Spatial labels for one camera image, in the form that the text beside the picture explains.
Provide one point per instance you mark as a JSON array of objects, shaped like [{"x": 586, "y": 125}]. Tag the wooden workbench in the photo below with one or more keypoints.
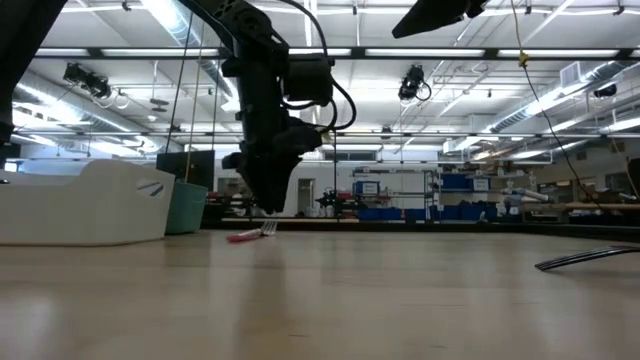
[{"x": 590, "y": 206}]

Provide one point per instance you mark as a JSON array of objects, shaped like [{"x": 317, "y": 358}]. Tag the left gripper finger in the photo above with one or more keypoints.
[{"x": 270, "y": 185}]

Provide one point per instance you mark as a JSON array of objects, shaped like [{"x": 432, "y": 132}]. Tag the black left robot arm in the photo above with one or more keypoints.
[{"x": 25, "y": 60}]

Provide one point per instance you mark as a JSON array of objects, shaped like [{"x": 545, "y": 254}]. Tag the black background robot arm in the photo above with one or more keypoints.
[{"x": 335, "y": 201}]

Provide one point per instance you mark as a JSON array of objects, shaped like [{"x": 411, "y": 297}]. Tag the black ceiling-mounted camera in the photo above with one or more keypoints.
[
  {"x": 605, "y": 91},
  {"x": 85, "y": 77}
]

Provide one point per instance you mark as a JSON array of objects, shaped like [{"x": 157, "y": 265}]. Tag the white pipe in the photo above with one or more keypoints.
[{"x": 525, "y": 193}]

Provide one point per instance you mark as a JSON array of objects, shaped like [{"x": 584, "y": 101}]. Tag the black monitor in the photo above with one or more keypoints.
[{"x": 195, "y": 167}]

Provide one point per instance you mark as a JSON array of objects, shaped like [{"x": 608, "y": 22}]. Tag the white plastic bin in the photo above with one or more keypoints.
[{"x": 75, "y": 210}]

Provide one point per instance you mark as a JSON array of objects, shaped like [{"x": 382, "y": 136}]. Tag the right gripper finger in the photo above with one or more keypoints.
[{"x": 440, "y": 12}]

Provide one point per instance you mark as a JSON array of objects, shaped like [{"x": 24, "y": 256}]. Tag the black table frame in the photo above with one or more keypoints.
[{"x": 550, "y": 230}]

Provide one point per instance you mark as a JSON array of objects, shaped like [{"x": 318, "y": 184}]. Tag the teal plastic bin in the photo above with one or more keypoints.
[{"x": 187, "y": 210}]

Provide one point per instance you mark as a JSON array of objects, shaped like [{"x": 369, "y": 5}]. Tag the blue storage bin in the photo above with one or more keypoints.
[
  {"x": 465, "y": 212},
  {"x": 452, "y": 181},
  {"x": 366, "y": 188},
  {"x": 380, "y": 214}
]

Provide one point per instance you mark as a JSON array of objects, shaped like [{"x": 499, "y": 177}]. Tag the black metal fork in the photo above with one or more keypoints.
[{"x": 590, "y": 256}]

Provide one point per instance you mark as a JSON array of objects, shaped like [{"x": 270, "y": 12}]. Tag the black frame bar with lights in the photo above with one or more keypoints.
[{"x": 425, "y": 52}]

